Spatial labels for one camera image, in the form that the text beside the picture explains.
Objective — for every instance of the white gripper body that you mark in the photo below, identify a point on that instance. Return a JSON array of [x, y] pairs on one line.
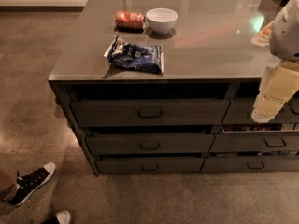
[[286, 34]]

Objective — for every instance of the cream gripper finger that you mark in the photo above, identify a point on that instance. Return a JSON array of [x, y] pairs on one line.
[[264, 110], [262, 37]]

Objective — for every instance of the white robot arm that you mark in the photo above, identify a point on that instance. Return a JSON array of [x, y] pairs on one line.
[[284, 39]]

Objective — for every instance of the grey drawer cabinet island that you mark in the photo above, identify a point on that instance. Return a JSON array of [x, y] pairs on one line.
[[207, 55]]

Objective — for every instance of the white ceramic bowl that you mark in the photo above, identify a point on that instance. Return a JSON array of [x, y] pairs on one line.
[[161, 20]]

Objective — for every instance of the blue chip bag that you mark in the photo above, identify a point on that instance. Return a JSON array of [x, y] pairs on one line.
[[131, 56]]

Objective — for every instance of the red soda can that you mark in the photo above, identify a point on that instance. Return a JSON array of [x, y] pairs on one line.
[[129, 20]]

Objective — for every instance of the brown trouser leg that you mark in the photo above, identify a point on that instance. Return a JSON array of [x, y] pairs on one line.
[[8, 185]]

